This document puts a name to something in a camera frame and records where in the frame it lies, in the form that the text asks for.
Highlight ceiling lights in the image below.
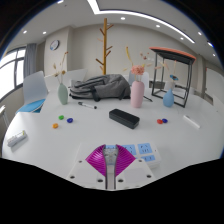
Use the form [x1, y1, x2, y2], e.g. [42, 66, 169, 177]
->
[21, 0, 214, 48]

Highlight black-framed orange-topped side table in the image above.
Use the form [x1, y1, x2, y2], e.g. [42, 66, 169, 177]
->
[149, 46, 198, 108]

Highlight white remote control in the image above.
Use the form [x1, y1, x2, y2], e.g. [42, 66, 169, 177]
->
[6, 129, 28, 148]

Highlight dried flower stems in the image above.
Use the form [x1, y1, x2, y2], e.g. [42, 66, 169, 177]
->
[44, 51, 69, 84]
[154, 59, 183, 89]

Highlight wooden coat rack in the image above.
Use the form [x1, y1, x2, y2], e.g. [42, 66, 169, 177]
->
[95, 17, 115, 76]

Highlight black marker pen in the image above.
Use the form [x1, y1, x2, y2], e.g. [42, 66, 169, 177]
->
[77, 101, 98, 110]

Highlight white wall board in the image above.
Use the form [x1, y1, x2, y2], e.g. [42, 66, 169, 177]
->
[204, 66, 224, 104]

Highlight grey curtain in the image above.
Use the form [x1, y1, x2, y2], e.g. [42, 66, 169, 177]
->
[23, 43, 38, 79]

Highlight round wall clock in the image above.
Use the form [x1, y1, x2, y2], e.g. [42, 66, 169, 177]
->
[49, 39, 61, 52]

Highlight white chairs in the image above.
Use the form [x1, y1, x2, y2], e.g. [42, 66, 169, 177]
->
[44, 68, 151, 88]

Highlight white chair with blue cushion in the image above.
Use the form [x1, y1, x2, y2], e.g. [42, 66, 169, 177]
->
[14, 70, 49, 115]

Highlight white bar-shaped device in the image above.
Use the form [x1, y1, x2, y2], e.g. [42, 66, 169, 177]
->
[182, 114, 202, 130]

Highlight blue vase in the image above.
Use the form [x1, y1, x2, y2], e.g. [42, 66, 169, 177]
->
[162, 87, 175, 108]

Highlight green vase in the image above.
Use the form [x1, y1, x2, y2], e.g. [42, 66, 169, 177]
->
[57, 82, 69, 106]

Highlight black rectangular case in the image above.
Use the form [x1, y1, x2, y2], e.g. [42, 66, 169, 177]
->
[108, 108, 141, 130]

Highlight window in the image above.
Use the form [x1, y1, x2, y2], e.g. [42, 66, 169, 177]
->
[0, 47, 27, 101]

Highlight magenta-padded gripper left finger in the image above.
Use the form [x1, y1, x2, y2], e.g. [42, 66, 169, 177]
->
[65, 144, 109, 190]

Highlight grey backpack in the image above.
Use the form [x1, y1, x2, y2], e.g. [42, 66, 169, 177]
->
[69, 73, 132, 102]

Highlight pink vase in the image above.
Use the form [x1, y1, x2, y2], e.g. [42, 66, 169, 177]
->
[130, 79, 146, 109]

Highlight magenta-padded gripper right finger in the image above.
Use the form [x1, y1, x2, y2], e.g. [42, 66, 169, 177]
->
[113, 144, 156, 191]

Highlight pink flower bouquet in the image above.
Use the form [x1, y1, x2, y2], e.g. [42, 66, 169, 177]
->
[123, 46, 152, 82]

